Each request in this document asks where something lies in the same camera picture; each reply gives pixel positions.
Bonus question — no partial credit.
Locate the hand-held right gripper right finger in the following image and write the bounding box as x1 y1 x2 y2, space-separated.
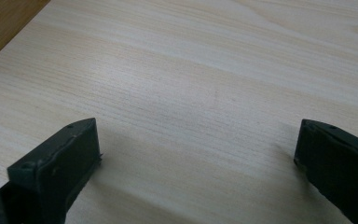
293 119 358 224

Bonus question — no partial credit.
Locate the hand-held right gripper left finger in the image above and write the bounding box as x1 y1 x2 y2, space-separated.
0 117 103 224

